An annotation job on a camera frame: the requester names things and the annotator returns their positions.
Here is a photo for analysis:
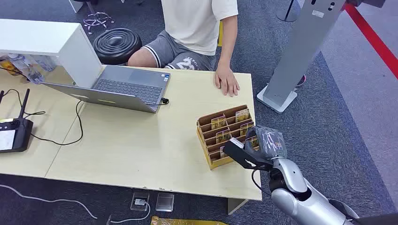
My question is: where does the white table leg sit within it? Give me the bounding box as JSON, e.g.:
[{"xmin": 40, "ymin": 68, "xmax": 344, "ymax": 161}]
[{"xmin": 227, "ymin": 198, "xmax": 250, "ymax": 216}]

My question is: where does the person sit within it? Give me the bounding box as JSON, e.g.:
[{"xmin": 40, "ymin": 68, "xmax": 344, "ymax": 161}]
[{"xmin": 127, "ymin": 0, "xmax": 241, "ymax": 98}]

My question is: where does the thin black looped cable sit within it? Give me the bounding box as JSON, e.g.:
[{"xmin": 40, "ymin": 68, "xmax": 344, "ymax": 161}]
[{"xmin": 2, "ymin": 88, "xmax": 46, "ymax": 119}]

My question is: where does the white charger cable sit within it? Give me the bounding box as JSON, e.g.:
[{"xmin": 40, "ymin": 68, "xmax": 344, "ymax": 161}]
[{"xmin": 107, "ymin": 201, "xmax": 152, "ymax": 225}]

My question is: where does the floor power socket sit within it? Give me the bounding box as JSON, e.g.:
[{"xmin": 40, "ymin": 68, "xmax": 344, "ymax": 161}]
[{"xmin": 130, "ymin": 191, "xmax": 151, "ymax": 212}]

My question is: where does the clear plastic bottle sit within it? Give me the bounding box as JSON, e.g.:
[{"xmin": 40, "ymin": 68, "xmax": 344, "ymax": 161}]
[
  {"xmin": 7, "ymin": 53, "xmax": 45, "ymax": 85},
  {"xmin": 32, "ymin": 55, "xmax": 58, "ymax": 72}
]

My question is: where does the white desk shelf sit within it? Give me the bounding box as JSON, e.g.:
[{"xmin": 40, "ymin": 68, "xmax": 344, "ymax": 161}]
[{"xmin": 0, "ymin": 18, "xmax": 104, "ymax": 90}]

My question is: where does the long black cable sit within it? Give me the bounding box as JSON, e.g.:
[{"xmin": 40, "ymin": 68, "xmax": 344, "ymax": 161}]
[{"xmin": 30, "ymin": 100, "xmax": 84, "ymax": 147}]

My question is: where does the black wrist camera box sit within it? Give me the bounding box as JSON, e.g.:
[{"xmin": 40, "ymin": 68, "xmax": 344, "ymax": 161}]
[{"xmin": 222, "ymin": 137, "xmax": 274, "ymax": 172}]

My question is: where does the red barrier belt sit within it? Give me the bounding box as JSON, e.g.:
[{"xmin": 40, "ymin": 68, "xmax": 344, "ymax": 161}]
[{"xmin": 344, "ymin": 2, "xmax": 398, "ymax": 81}]

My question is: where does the black laptop plug cable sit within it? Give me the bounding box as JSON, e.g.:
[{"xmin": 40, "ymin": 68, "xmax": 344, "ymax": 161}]
[{"xmin": 149, "ymin": 97, "xmax": 170, "ymax": 107}]

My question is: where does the long white floor cable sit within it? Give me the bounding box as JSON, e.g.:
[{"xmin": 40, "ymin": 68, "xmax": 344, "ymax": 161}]
[{"xmin": 0, "ymin": 184, "xmax": 99, "ymax": 220}]

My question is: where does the cardboard card holder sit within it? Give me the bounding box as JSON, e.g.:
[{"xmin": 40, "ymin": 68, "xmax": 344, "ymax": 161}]
[{"xmin": 196, "ymin": 104, "xmax": 260, "ymax": 171}]

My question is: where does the person's left hand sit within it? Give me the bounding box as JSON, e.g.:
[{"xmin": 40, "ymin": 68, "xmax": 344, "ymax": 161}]
[{"xmin": 214, "ymin": 63, "xmax": 241, "ymax": 98}]

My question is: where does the black stanchion base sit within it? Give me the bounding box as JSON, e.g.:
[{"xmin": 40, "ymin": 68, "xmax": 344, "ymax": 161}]
[{"xmin": 276, "ymin": 0, "xmax": 300, "ymax": 23}]

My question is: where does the chrome chair base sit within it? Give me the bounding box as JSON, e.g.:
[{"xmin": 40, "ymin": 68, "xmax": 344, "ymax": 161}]
[{"xmin": 83, "ymin": 11, "xmax": 115, "ymax": 35}]

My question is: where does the silver floor plate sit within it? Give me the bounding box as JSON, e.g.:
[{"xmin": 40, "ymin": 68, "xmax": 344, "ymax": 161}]
[{"xmin": 155, "ymin": 192, "xmax": 176, "ymax": 213}]

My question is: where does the yellow packaging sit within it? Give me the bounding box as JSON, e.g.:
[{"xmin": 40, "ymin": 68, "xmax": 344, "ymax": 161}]
[{"xmin": 150, "ymin": 215, "xmax": 230, "ymax": 225}]

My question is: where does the white furniture leg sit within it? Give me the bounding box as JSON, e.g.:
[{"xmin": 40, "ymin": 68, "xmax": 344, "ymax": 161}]
[{"xmin": 68, "ymin": 0, "xmax": 84, "ymax": 14}]

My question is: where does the grey kiosk stand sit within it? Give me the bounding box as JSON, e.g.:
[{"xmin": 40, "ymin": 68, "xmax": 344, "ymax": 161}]
[{"xmin": 256, "ymin": 0, "xmax": 347, "ymax": 114}]

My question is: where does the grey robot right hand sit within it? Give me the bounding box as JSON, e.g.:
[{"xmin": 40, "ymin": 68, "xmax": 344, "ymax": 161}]
[{"xmin": 244, "ymin": 125, "xmax": 288, "ymax": 163}]

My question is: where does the grey laptop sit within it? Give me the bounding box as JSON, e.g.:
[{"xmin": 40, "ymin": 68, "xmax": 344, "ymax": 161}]
[{"xmin": 41, "ymin": 64, "xmax": 172, "ymax": 114}]

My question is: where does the black remote controller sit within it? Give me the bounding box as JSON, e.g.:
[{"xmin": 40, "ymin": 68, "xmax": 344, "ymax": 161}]
[{"xmin": 0, "ymin": 88, "xmax": 34, "ymax": 154}]

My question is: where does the black round stool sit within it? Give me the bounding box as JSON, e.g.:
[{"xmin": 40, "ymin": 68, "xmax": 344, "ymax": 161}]
[{"xmin": 92, "ymin": 27, "xmax": 143, "ymax": 66}]

